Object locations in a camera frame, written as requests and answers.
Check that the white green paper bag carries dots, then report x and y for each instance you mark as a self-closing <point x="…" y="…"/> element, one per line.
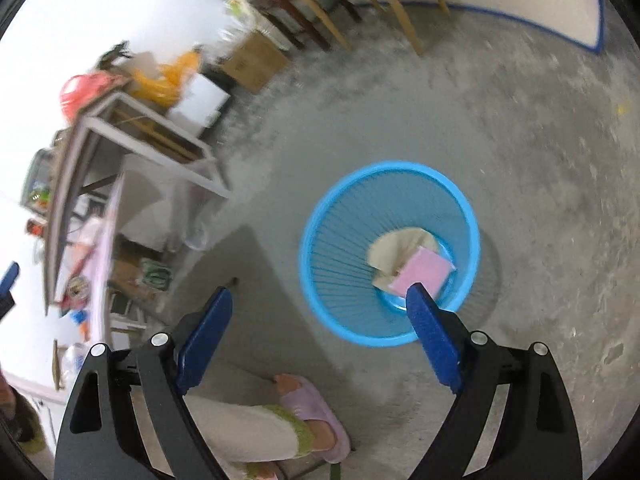
<point x="240" y="10"/>

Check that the white frame side table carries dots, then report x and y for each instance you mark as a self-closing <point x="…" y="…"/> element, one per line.
<point x="65" y="185"/>

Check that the lilac slipper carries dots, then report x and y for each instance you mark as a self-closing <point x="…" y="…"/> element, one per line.
<point x="320" y="410"/>

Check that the pink patterned table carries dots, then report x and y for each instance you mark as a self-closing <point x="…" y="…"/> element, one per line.
<point x="107" y="260"/>

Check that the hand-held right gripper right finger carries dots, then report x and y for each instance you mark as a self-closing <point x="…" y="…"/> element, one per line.
<point x="432" y="340"/>

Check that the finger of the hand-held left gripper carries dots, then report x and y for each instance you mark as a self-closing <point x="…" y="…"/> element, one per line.
<point x="9" y="277"/>

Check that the white box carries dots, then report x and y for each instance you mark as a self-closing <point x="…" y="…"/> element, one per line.
<point x="200" y="102"/>

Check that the wooden chair with dark seat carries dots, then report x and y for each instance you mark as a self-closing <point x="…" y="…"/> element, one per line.
<point x="406" y="27"/>

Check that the orange plastic bag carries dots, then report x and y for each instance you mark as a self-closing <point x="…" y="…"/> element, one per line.
<point x="170" y="75"/>

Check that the beige cloth rag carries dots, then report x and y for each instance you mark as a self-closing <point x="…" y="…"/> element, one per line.
<point x="392" y="247"/>

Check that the red plastic bag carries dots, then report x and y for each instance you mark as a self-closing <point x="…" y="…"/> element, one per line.
<point x="85" y="92"/>

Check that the person's cream fleece trouser leg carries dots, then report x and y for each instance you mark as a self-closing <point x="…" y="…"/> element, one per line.
<point x="240" y="430"/>

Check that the red sauce jar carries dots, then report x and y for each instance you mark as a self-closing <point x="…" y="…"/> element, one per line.
<point x="36" y="227"/>

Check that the silver rice cooker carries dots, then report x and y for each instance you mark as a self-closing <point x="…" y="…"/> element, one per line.
<point x="40" y="175"/>

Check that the green printed carton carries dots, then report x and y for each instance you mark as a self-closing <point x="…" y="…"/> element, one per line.
<point x="156" y="275"/>

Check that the blue plastic waste basket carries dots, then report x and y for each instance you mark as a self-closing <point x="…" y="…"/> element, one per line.
<point x="340" y="240"/>

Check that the pink sponge pad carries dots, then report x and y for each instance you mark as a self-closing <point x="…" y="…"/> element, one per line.
<point x="425" y="270"/>

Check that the brown cardboard box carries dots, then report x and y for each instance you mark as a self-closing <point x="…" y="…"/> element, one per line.
<point x="255" y="62"/>

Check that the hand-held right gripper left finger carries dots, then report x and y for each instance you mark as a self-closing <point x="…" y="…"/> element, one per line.
<point x="205" y="340"/>

